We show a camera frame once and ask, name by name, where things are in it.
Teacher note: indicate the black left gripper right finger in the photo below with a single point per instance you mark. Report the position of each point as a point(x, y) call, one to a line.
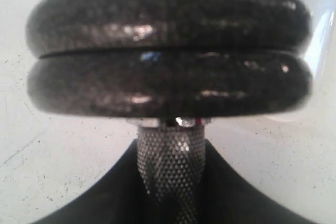
point(223, 196)

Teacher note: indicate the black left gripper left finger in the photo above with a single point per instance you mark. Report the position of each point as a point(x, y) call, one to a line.
point(116, 198)

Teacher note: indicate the chrome threaded dumbbell bar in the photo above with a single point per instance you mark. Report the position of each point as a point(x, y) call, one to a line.
point(171, 160)

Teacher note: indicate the black weight plate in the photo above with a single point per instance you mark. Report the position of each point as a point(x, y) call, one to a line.
point(169, 84)
point(58, 26)

